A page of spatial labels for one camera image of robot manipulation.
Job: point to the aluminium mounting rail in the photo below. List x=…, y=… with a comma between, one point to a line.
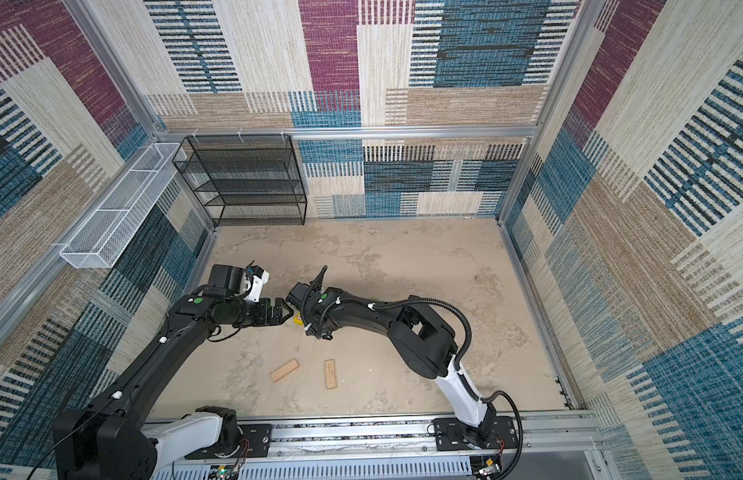
x=552, y=445

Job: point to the white wire mesh basket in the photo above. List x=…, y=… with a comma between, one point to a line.
x=100, y=241

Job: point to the wood block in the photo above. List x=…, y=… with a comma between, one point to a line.
x=284, y=370
x=330, y=374

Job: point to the wood block lower middle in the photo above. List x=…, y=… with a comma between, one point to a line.
x=330, y=374

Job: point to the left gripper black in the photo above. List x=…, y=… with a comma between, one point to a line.
x=265, y=318

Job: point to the wood block lower left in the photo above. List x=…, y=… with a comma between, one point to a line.
x=284, y=370

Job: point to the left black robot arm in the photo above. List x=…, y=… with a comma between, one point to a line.
x=106, y=439

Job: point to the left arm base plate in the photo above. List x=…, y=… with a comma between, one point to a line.
x=250, y=441

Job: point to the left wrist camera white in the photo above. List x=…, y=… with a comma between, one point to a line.
x=255, y=279

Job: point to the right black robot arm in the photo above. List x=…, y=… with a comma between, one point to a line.
x=430, y=335

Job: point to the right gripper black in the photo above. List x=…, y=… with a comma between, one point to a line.
x=306, y=318

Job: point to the black wire shelf rack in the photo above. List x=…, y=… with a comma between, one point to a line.
x=244, y=180

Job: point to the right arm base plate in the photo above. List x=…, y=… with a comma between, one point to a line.
x=453, y=435

